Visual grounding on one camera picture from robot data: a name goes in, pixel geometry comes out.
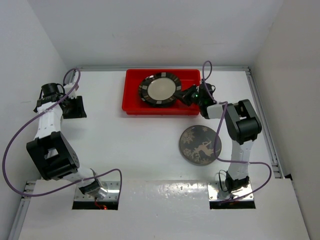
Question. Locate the red plastic bin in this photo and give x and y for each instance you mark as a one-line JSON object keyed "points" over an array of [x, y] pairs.
{"points": [[132, 103]]}

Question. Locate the striped rim plate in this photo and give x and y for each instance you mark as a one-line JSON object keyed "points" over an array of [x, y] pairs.
{"points": [[160, 86], [159, 103]]}

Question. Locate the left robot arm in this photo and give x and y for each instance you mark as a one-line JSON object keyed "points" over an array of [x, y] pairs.
{"points": [[50, 151]]}

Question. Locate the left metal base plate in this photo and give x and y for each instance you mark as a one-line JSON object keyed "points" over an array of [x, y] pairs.
{"points": [[108, 192]]}

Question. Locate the metal base plate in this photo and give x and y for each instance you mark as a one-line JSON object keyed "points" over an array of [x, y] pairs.
{"points": [[216, 194], [108, 192]]}

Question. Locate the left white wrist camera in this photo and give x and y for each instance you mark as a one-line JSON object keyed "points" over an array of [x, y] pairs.
{"points": [[71, 90]]}

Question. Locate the grey reindeer plate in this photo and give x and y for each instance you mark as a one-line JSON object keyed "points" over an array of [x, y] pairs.
{"points": [[196, 144]]}

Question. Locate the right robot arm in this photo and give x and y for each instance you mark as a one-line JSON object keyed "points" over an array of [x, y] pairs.
{"points": [[242, 123]]}

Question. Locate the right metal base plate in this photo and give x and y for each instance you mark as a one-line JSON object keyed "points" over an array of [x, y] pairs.
{"points": [[216, 194]]}

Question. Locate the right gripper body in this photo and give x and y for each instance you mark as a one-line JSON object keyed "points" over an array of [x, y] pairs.
{"points": [[201, 101]]}

